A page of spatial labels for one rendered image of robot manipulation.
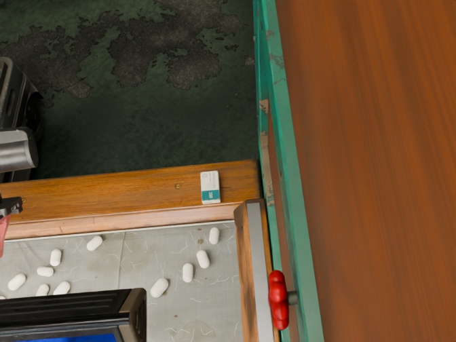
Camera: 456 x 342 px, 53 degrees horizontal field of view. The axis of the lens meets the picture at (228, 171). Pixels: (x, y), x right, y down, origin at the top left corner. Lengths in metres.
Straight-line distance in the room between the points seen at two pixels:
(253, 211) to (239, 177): 0.14
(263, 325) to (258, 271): 0.08
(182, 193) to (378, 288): 0.75
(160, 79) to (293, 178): 1.67
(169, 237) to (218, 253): 0.10
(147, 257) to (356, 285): 0.73
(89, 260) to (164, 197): 0.19
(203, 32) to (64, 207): 1.33
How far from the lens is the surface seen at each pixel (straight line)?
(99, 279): 0.92
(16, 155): 0.81
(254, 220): 0.76
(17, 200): 0.86
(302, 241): 0.33
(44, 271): 0.94
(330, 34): 0.21
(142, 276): 0.89
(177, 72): 1.99
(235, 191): 0.89
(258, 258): 0.75
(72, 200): 0.96
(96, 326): 0.51
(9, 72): 1.78
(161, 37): 2.13
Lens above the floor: 1.59
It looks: 66 degrees down
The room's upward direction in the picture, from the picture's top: 11 degrees counter-clockwise
